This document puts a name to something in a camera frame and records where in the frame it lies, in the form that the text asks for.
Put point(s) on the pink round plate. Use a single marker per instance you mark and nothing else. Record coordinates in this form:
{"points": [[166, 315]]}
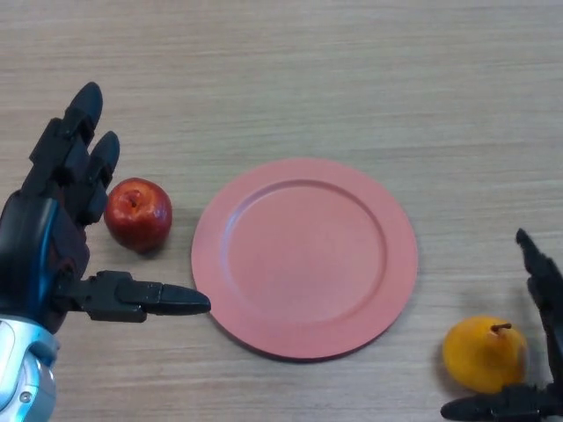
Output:
{"points": [[303, 261]]}

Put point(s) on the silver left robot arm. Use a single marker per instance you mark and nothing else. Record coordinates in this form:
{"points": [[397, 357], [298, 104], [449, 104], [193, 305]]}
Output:
{"points": [[19, 378]]}

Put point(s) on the red apple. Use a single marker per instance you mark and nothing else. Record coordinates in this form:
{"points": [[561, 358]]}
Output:
{"points": [[138, 215]]}

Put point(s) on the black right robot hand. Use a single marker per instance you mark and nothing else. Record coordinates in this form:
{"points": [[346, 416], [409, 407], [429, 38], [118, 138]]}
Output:
{"points": [[552, 299]]}

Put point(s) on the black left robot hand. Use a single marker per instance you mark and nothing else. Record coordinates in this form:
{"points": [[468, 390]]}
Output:
{"points": [[31, 246]]}

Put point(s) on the yellow pear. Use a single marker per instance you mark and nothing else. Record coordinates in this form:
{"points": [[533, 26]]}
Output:
{"points": [[481, 356]]}

